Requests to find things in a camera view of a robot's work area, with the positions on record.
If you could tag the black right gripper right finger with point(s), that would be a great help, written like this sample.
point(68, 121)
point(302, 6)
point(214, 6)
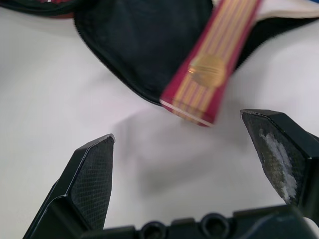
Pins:
point(279, 159)

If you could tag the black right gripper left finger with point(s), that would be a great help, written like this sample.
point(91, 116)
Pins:
point(89, 179)

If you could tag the black zippered paddle case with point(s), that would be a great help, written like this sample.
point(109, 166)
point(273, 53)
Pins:
point(139, 44)

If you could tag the red gold striped box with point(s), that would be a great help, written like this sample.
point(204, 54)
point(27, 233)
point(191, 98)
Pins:
point(207, 67)

